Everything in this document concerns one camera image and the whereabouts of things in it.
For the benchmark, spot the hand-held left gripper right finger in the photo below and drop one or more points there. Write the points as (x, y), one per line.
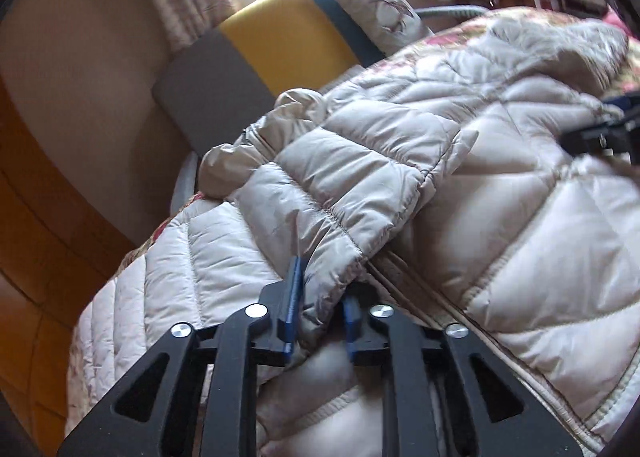
(351, 322)

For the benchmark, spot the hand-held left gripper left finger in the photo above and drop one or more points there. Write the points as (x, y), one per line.
(295, 297)

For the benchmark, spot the white deer print cushion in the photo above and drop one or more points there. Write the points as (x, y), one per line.
(370, 2)

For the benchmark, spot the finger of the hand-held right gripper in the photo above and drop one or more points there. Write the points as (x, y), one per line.
(595, 138)
(622, 102)

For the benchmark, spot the beige quilted puffer jacket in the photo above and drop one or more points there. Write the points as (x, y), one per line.
(375, 162)

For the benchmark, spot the grey yellow teal armchair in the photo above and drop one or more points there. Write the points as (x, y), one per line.
(270, 42)

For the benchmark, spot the floral quilted bedspread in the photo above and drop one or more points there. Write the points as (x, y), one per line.
(435, 44)

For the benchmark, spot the pink ruffled pillow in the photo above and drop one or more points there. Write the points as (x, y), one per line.
(625, 19)

